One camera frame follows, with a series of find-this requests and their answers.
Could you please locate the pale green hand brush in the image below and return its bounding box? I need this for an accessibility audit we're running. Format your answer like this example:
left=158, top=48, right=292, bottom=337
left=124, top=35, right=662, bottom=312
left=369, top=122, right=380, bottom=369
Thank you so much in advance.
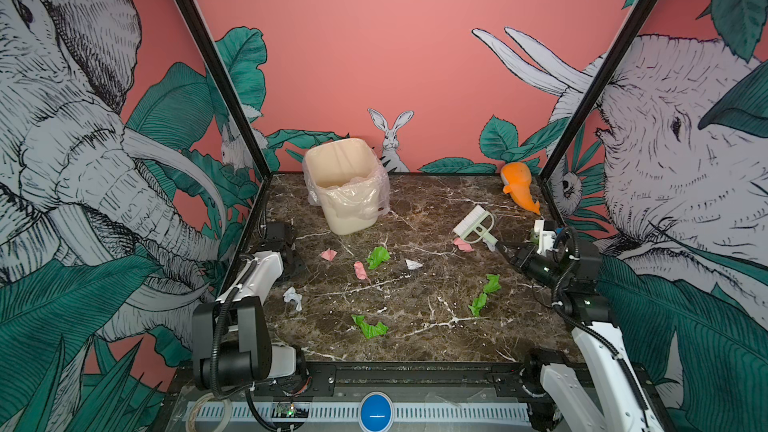
left=453, top=205, right=498, bottom=246

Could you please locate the cream plastic trash bin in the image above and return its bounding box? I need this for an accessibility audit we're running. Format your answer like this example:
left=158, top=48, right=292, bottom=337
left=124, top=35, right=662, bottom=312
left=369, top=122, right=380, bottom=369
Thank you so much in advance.
left=302, top=138, right=390, bottom=236

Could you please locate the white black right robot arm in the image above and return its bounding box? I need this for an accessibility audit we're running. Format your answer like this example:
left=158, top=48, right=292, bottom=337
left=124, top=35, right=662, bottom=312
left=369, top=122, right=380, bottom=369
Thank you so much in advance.
left=496, top=228, right=665, bottom=431

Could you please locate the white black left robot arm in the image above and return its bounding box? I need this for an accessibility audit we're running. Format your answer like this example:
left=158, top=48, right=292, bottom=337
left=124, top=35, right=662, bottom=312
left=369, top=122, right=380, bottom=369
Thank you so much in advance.
left=192, top=222, right=310, bottom=398

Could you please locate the green paper scrap right upper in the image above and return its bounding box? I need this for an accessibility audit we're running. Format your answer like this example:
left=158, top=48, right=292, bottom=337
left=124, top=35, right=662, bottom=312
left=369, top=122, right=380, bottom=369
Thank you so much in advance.
left=483, top=274, right=501, bottom=294

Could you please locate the green paper scrap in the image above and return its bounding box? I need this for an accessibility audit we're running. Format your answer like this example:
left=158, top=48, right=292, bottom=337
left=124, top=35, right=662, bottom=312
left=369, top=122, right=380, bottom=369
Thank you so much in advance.
left=351, top=315, right=389, bottom=339
left=468, top=293, right=488, bottom=317
left=483, top=274, right=501, bottom=294
left=366, top=246, right=391, bottom=270

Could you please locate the pink paper scrap right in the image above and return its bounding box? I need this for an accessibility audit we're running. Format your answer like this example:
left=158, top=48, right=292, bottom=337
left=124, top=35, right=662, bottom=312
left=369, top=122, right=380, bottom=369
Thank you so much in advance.
left=453, top=238, right=474, bottom=252

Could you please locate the pink paper scrap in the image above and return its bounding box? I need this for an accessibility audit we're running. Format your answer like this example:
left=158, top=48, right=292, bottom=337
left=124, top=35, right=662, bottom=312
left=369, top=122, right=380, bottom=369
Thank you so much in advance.
left=453, top=238, right=474, bottom=252
left=353, top=261, right=368, bottom=281
left=321, top=249, right=337, bottom=262

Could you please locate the pink paper scrap left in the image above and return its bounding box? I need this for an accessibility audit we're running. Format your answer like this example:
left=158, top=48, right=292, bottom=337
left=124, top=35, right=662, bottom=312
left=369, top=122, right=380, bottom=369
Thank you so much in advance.
left=321, top=249, right=337, bottom=262

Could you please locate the green paper scrap right lower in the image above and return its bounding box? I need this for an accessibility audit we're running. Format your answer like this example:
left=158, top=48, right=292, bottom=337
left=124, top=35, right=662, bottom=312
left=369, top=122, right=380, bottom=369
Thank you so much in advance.
left=468, top=293, right=488, bottom=317

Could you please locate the white crumpled paper scrap left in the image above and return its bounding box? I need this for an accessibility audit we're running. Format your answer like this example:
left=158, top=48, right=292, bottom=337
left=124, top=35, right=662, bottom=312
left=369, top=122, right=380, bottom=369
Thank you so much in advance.
left=283, top=287, right=303, bottom=312

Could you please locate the orange carrot plush toy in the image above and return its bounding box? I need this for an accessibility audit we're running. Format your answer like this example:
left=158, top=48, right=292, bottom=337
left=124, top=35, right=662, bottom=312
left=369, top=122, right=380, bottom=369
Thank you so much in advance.
left=500, top=162, right=541, bottom=215

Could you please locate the pink paper scrap centre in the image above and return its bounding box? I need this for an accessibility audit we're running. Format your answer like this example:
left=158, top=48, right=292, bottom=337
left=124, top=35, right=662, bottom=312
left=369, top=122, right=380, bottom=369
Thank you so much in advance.
left=353, top=261, right=368, bottom=281

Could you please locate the white paper scrap centre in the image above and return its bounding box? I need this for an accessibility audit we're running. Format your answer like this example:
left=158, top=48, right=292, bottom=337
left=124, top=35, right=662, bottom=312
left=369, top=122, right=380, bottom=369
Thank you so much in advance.
left=405, top=259, right=423, bottom=270

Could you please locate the green paper scrap centre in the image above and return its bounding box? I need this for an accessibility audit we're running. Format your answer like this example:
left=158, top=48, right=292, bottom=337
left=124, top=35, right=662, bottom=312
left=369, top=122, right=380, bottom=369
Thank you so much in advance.
left=366, top=246, right=391, bottom=270

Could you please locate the green paper scrap front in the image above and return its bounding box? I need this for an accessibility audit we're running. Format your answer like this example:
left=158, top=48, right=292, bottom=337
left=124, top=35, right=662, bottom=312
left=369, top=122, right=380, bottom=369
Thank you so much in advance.
left=351, top=315, right=389, bottom=339

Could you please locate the blue round button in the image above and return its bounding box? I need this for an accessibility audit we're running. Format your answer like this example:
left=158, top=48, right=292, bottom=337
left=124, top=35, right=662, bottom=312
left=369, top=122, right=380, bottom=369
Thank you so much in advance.
left=358, top=391, right=394, bottom=432

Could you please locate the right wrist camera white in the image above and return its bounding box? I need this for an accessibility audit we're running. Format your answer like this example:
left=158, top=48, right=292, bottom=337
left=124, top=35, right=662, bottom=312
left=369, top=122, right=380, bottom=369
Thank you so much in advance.
left=533, top=219, right=558, bottom=256

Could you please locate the black front mounting rail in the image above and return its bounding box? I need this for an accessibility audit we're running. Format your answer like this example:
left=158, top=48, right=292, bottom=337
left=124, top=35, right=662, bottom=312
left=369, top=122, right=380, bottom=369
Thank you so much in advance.
left=173, top=361, right=607, bottom=400

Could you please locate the white slotted cable duct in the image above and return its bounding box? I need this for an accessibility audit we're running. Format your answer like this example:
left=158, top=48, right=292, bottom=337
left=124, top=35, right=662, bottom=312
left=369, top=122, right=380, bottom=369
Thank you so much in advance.
left=184, top=400, right=532, bottom=426

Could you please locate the coiled clear cable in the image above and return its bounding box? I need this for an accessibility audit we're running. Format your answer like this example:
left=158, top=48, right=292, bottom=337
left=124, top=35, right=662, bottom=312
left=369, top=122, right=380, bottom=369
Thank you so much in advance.
left=184, top=391, right=234, bottom=432

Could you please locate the left black frame post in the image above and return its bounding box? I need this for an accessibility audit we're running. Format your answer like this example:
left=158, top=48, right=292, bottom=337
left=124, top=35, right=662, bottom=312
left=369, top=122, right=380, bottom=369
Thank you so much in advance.
left=174, top=0, right=272, bottom=179

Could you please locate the black frame post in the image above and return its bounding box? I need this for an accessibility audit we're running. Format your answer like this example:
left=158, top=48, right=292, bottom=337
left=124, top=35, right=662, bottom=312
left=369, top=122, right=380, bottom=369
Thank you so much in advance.
left=174, top=0, right=272, bottom=179
left=539, top=0, right=658, bottom=182

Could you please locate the right black frame post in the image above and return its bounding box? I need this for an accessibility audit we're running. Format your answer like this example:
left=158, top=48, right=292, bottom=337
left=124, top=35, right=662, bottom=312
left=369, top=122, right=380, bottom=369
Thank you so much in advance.
left=539, top=0, right=658, bottom=182

